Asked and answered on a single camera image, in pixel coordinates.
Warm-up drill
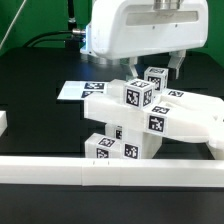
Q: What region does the white marker base plate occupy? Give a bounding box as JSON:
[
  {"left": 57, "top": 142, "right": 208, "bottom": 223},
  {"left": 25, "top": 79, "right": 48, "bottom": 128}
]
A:
[{"left": 57, "top": 81, "right": 107, "bottom": 100}]

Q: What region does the white chair seat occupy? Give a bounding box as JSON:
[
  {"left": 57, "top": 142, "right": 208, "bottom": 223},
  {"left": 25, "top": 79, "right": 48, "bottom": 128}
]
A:
[{"left": 118, "top": 127, "right": 162, "bottom": 159}]

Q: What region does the white chair back frame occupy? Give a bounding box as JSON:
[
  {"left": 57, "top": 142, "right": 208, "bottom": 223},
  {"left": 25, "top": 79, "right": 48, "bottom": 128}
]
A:
[{"left": 84, "top": 80, "right": 224, "bottom": 150}]

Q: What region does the white diagonal cord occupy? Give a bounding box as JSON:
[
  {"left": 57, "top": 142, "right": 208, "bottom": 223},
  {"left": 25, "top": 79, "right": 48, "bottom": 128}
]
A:
[{"left": 0, "top": 0, "right": 28, "bottom": 51}]

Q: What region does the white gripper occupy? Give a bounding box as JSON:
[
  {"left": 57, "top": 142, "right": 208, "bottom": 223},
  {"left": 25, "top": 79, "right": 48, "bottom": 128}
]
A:
[{"left": 91, "top": 0, "right": 208, "bottom": 80}]

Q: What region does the black cable with connector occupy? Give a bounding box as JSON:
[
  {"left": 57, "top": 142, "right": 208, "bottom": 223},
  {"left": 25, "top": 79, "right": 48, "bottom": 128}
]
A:
[{"left": 23, "top": 28, "right": 87, "bottom": 48}]

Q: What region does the white tagged cube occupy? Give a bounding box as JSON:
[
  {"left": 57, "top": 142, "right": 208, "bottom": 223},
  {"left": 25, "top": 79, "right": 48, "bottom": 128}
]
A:
[
  {"left": 144, "top": 67, "right": 168, "bottom": 92},
  {"left": 124, "top": 79, "right": 155, "bottom": 109}
]

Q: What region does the white U-shaped fence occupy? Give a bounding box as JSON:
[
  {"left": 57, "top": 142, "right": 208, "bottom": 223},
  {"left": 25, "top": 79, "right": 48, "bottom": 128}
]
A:
[{"left": 0, "top": 110, "right": 224, "bottom": 188}]

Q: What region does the black vertical pole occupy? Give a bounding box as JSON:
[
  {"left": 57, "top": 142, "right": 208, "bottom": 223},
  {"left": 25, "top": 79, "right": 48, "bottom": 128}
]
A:
[{"left": 67, "top": 0, "right": 76, "bottom": 23}]

